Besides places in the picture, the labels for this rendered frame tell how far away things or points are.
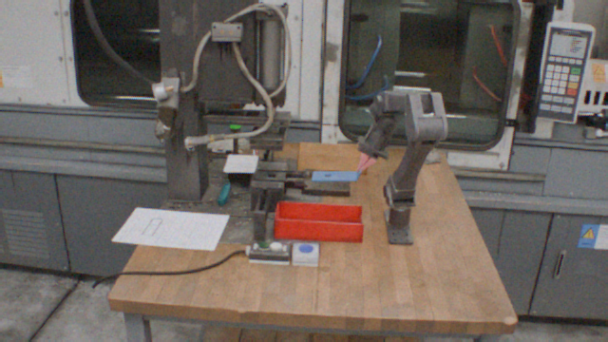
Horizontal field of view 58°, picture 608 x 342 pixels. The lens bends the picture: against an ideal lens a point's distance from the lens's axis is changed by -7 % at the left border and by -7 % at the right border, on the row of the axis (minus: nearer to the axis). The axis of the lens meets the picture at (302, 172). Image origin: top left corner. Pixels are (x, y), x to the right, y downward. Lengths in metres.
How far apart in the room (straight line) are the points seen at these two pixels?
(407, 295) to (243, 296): 0.40
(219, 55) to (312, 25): 0.72
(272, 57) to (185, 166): 0.43
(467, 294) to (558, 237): 1.28
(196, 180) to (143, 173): 0.84
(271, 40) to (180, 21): 0.26
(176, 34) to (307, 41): 0.77
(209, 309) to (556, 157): 1.66
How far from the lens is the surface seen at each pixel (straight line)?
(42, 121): 2.81
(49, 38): 2.70
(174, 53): 1.71
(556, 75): 2.31
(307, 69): 2.35
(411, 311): 1.40
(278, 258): 1.52
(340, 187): 1.92
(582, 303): 2.96
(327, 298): 1.41
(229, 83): 1.69
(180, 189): 1.85
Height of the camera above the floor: 1.72
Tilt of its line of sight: 23 degrees down
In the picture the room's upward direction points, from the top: 2 degrees clockwise
